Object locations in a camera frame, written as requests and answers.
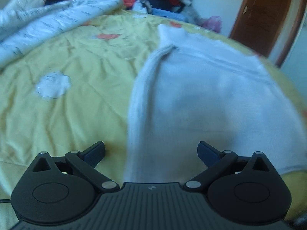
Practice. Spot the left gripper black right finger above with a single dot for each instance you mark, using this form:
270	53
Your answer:
245	190

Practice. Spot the black and white crumpled clothes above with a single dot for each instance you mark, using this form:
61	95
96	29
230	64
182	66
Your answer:
142	6

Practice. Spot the white knit sweater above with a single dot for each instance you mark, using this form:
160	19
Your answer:
194	89

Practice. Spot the white printed quilt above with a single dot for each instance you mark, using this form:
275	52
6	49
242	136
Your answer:
25	24

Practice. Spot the light blue knit garment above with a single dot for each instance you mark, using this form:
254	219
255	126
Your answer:
168	14

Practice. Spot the brown wooden door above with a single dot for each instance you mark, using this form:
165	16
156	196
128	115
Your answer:
269	27

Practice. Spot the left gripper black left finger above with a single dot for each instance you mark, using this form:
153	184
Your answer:
61	189

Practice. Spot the yellow cartoon bed sheet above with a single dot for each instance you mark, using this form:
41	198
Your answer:
75	89

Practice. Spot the pink plastic bag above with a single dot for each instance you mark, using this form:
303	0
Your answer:
213	23

